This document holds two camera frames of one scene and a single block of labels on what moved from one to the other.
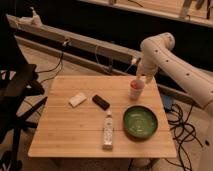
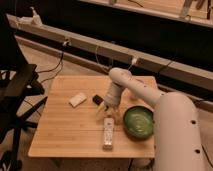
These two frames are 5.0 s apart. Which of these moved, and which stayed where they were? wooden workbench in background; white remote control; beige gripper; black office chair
Moved: beige gripper
Stayed: white remote control; black office chair; wooden workbench in background
